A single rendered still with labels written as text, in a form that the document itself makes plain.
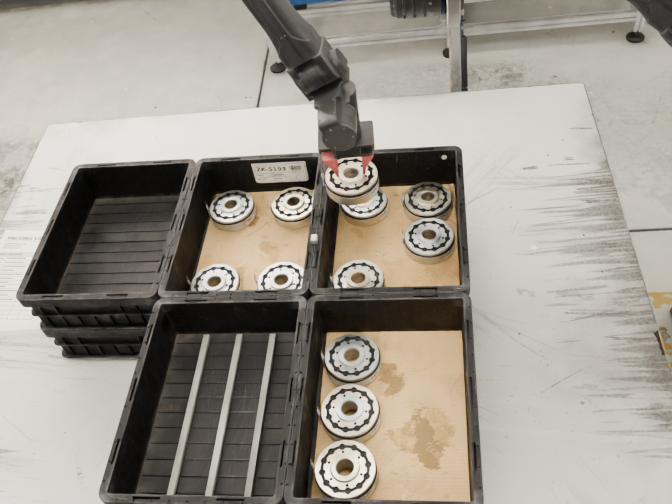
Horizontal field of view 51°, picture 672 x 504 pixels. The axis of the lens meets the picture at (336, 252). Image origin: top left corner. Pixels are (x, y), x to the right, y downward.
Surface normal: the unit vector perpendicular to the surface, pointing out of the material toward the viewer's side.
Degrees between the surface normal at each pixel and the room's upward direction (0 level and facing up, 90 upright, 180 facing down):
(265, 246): 0
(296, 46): 88
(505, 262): 0
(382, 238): 0
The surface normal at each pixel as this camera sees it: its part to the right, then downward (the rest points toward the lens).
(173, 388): -0.13, -0.65
